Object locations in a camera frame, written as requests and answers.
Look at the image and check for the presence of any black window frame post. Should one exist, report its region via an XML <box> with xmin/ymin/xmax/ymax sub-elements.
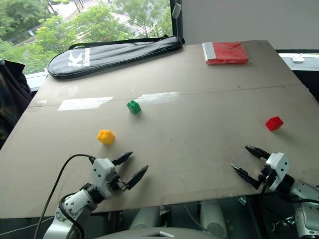
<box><xmin>170</xmin><ymin>0</ymin><xmax>184</xmax><ymax>45</ymax></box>

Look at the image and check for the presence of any grey robot torso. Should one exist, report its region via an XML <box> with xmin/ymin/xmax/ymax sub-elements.
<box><xmin>96</xmin><ymin>226</ymin><xmax>212</xmax><ymax>239</ymax></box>

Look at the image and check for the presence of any red packaged cloth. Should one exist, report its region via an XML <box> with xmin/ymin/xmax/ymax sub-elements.
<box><xmin>201</xmin><ymin>41</ymin><xmax>251</xmax><ymax>66</ymax></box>

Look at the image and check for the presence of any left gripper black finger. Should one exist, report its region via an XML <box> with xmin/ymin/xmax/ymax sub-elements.
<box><xmin>124</xmin><ymin>164</ymin><xmax>149</xmax><ymax>191</ymax></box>
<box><xmin>111</xmin><ymin>151</ymin><xmax>134</xmax><ymax>166</ymax></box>

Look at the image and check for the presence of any grey blind cord pull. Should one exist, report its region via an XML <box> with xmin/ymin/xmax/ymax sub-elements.
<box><xmin>171</xmin><ymin>0</ymin><xmax>182</xmax><ymax>18</ymax></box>

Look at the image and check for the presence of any grey rounded cylinder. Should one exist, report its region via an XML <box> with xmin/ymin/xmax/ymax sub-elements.
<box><xmin>128</xmin><ymin>206</ymin><xmax>161</xmax><ymax>231</ymax></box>
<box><xmin>200</xmin><ymin>201</ymin><xmax>227</xmax><ymax>237</ymax></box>

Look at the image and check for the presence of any yellow toy brick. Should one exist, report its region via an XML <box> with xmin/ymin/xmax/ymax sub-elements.
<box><xmin>96</xmin><ymin>129</ymin><xmax>116</xmax><ymax>145</ymax></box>

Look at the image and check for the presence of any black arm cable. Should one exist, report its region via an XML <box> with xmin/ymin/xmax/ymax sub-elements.
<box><xmin>33</xmin><ymin>153</ymin><xmax>97</xmax><ymax>239</ymax></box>
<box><xmin>260</xmin><ymin>181</ymin><xmax>319</xmax><ymax>205</ymax></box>

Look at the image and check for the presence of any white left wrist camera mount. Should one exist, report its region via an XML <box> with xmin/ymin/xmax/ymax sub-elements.
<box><xmin>91</xmin><ymin>158</ymin><xmax>120</xmax><ymax>200</ymax></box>

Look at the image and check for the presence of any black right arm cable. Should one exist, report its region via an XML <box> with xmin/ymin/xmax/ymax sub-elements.
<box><xmin>260</xmin><ymin>181</ymin><xmax>319</xmax><ymax>205</ymax></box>

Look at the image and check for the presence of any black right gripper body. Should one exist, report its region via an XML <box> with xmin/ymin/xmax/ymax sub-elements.
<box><xmin>258</xmin><ymin>165</ymin><xmax>276</xmax><ymax>187</ymax></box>

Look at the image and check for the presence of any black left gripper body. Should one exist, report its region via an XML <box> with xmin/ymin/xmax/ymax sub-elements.
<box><xmin>109</xmin><ymin>172</ymin><xmax>129</xmax><ymax>194</ymax></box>

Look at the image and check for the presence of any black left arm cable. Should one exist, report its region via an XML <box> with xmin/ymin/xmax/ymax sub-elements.
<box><xmin>33</xmin><ymin>153</ymin><xmax>97</xmax><ymax>239</ymax></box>

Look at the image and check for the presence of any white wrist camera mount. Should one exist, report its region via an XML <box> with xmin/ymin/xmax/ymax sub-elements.
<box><xmin>265</xmin><ymin>152</ymin><xmax>291</xmax><ymax>192</ymax></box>
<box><xmin>91</xmin><ymin>158</ymin><xmax>120</xmax><ymax>200</ymax></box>

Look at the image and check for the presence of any black racket bag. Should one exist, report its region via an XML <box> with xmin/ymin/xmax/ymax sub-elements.
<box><xmin>46</xmin><ymin>35</ymin><xmax>185</xmax><ymax>80</ymax></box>

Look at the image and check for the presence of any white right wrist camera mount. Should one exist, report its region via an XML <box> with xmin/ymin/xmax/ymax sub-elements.
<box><xmin>265</xmin><ymin>152</ymin><xmax>291</xmax><ymax>192</ymax></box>

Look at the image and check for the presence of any dark jacket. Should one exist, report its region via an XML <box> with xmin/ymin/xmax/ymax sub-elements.
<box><xmin>0</xmin><ymin>59</ymin><xmax>32</xmax><ymax>147</ymax></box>

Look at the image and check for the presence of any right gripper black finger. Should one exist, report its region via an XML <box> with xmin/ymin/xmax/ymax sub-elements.
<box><xmin>231</xmin><ymin>163</ymin><xmax>262</xmax><ymax>191</ymax></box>
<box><xmin>245</xmin><ymin>145</ymin><xmax>272</xmax><ymax>160</ymax></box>

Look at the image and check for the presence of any small white round device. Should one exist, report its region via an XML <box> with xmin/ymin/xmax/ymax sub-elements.
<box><xmin>290</xmin><ymin>53</ymin><xmax>306</xmax><ymax>63</ymax></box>

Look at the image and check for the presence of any red toy brick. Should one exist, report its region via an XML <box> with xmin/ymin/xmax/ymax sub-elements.
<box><xmin>265</xmin><ymin>116</ymin><xmax>284</xmax><ymax>132</ymax></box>

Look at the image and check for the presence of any green toy brick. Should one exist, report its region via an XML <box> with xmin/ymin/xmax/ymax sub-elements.
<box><xmin>126</xmin><ymin>100</ymin><xmax>142</xmax><ymax>115</ymax></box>

